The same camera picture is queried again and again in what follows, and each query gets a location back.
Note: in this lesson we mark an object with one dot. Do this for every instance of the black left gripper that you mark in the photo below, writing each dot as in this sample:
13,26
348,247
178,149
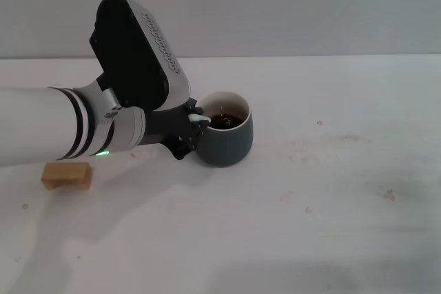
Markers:
165,125

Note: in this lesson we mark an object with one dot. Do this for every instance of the dark grey ceramic mug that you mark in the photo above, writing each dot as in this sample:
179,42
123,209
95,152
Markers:
227,146

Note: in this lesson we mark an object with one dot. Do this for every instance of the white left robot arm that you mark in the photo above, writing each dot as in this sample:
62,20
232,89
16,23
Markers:
38,125

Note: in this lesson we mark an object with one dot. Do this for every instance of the dark coffee liquid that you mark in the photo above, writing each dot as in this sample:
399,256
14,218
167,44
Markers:
231,121

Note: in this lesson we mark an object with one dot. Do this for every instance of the light wooden block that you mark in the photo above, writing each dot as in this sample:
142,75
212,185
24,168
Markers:
67,171

